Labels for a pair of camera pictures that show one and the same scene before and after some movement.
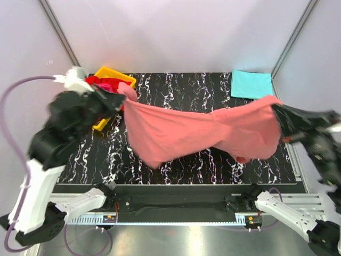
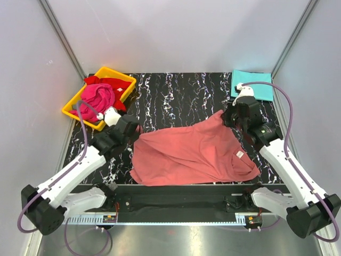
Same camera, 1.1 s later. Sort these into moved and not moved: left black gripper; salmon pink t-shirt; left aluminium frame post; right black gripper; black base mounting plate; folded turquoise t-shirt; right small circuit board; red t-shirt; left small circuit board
Moved: salmon pink t-shirt; right black gripper; left black gripper
Not moved: right small circuit board; red t-shirt; left aluminium frame post; left small circuit board; folded turquoise t-shirt; black base mounting plate
